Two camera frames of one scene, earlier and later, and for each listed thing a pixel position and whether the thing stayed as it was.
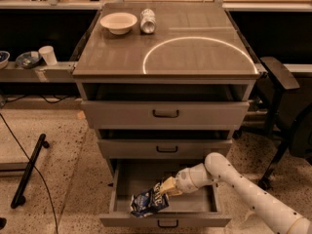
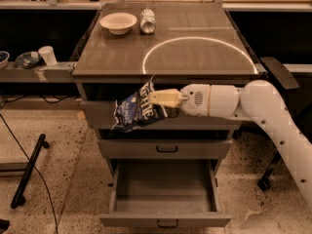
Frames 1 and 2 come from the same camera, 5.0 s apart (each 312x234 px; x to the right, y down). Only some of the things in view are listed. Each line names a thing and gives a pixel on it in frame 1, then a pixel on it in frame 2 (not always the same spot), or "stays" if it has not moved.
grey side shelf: [60, 72] stays
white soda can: [147, 20] stays
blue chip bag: [148, 201] → [136, 111]
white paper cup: [48, 55] stays
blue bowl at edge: [4, 59] stays
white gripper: [183, 181] → [195, 99]
